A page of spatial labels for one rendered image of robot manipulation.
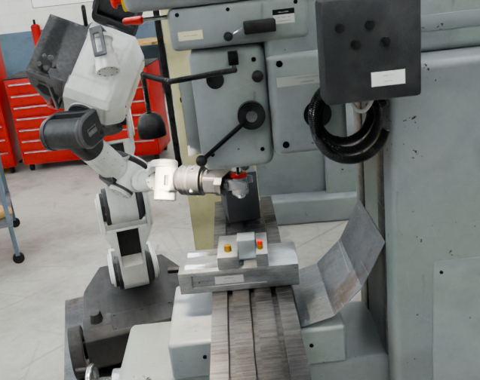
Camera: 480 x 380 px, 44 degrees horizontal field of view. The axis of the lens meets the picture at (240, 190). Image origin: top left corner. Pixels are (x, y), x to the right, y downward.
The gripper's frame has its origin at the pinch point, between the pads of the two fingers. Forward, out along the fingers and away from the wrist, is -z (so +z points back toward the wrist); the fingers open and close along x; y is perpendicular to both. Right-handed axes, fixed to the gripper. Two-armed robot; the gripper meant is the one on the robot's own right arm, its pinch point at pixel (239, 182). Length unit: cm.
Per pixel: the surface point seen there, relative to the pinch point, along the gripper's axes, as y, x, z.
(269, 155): -9.8, -5.8, -11.4
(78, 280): 127, 137, 176
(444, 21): -40, 9, -53
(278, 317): 32.7, -15.5, -13.8
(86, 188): 129, 300, 278
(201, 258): 24.8, -1.2, 14.4
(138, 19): -46, 0, 24
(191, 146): -12.1, -6.2, 10.4
